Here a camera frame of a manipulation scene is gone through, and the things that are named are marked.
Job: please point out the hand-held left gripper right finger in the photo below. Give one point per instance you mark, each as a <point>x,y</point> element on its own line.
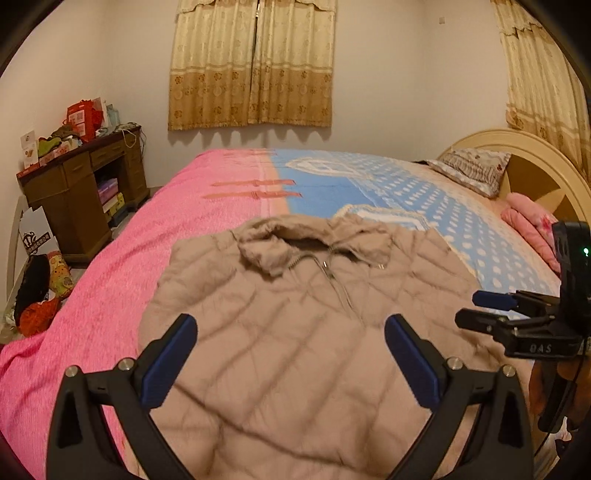
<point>415,364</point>

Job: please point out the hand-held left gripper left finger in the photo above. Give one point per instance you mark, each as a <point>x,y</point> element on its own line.
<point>168,364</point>

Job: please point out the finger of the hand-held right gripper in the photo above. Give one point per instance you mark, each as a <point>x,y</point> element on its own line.
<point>480,319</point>
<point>494,300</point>

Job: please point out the beige quilted down jacket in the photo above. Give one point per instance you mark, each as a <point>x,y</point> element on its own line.
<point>286,369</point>

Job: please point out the person's right hand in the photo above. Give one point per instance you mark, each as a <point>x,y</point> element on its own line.
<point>534,383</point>

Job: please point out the folded pink quilt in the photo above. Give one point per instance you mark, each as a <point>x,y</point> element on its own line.
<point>531,226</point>

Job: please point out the bed with pink-blue sheet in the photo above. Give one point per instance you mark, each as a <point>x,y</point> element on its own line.
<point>138,240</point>

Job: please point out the cream wooden headboard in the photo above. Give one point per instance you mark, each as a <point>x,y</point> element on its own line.
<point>535,161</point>

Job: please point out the striped floral pillow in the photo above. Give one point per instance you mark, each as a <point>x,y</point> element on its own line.
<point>471,170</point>

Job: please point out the orange red cloth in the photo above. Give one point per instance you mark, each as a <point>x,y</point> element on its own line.
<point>39,318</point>

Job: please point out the floral patterned cushion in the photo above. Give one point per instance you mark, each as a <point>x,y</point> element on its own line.
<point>59,274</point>

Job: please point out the black bag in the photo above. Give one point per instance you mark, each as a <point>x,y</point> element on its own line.
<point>32,286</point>

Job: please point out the stacked boxes under desk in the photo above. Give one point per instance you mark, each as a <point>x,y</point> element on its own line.
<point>110,196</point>

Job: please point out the white printed paper bag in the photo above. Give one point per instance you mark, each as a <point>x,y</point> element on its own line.
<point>34,235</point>

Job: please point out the brown wooden desk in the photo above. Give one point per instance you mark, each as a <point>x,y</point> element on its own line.
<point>74,203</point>

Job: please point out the white leaning board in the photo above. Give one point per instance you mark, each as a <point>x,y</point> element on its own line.
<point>17,240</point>

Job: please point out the narrow beige patterned curtain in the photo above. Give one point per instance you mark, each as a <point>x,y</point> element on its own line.
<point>540,83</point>

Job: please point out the green cloth item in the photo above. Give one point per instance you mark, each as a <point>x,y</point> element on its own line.
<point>51,145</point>

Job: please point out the translucent plastic bottle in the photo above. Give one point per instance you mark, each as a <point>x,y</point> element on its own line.
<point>114,119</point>

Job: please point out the white upright card box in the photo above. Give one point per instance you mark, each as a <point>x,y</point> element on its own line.
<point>28,150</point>

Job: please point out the red gift bag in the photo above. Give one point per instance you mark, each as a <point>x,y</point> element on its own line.
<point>83,117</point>

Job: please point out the wide beige patterned curtain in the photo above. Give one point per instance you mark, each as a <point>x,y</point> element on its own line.
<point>249,69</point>

